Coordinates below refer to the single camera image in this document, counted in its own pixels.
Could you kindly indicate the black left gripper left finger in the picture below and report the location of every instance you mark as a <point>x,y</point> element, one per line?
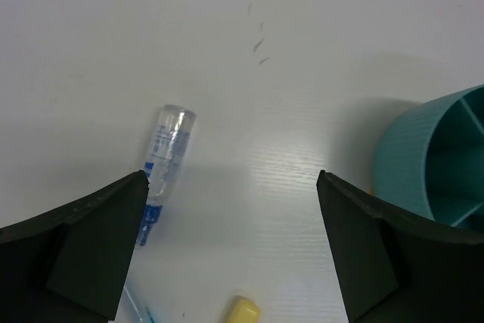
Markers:
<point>70,263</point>

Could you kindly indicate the yellow highlighter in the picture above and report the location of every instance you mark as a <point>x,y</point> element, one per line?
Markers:
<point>241,310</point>

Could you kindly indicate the blue highlighter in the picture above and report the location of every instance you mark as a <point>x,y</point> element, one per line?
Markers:
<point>137,310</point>

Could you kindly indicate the clear blue glue stick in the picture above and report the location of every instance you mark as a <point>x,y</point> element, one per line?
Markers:
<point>163,162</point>

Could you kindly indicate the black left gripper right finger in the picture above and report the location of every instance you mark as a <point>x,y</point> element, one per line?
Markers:
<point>395,266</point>

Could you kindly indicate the teal round divided organizer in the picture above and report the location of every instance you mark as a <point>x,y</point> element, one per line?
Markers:
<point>429,160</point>

